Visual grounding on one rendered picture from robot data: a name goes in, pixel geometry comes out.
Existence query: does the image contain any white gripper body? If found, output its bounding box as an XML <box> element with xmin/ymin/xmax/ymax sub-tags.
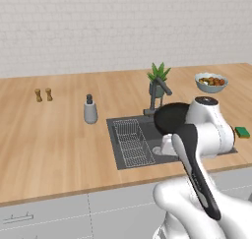
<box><xmin>152</xmin><ymin>133</ymin><xmax>181</xmax><ymax>156</ymax></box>

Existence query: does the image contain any grey soap dispenser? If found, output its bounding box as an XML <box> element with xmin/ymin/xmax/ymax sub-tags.
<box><xmin>83</xmin><ymin>93</ymin><xmax>99</xmax><ymax>125</ymax></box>

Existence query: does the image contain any grey drawer handle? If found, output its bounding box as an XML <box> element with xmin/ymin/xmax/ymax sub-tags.
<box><xmin>2</xmin><ymin>211</ymin><xmax>34</xmax><ymax>225</ymax></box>

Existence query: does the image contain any pale bowl of fruit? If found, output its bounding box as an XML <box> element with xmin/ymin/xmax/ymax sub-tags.
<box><xmin>194</xmin><ymin>72</ymin><xmax>229</xmax><ymax>94</ymax></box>

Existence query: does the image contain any wooden shaker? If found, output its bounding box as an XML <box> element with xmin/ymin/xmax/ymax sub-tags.
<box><xmin>33</xmin><ymin>89</ymin><xmax>44</xmax><ymax>103</ymax></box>
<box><xmin>44</xmin><ymin>87</ymin><xmax>54</xmax><ymax>102</ymax></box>

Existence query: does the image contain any dark grey sink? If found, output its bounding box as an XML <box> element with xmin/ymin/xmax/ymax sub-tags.
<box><xmin>105</xmin><ymin>114</ymin><xmax>238</xmax><ymax>171</ymax></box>

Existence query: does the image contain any green sponge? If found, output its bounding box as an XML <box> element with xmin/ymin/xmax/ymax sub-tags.
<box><xmin>233</xmin><ymin>126</ymin><xmax>251</xmax><ymax>140</ymax></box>

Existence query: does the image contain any grey drawer front with handle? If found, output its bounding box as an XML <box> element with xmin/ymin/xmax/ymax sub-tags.
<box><xmin>0</xmin><ymin>193</ymin><xmax>91</xmax><ymax>233</ymax></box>

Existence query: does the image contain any grey cupboard door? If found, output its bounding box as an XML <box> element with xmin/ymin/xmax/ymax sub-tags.
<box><xmin>0</xmin><ymin>215</ymin><xmax>93</xmax><ymax>239</ymax></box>
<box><xmin>89</xmin><ymin>202</ymin><xmax>169</xmax><ymax>239</ymax></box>

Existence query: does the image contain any green potted plant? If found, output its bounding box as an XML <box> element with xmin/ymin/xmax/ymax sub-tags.
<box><xmin>146</xmin><ymin>61</ymin><xmax>172</xmax><ymax>99</ymax></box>

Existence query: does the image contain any wire dish rack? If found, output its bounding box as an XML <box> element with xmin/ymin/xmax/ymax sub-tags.
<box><xmin>112</xmin><ymin>118</ymin><xmax>157</xmax><ymax>168</ymax></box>

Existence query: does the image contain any dark grey tap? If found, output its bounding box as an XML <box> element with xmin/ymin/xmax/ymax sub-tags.
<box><xmin>143</xmin><ymin>77</ymin><xmax>173</xmax><ymax>117</ymax></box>

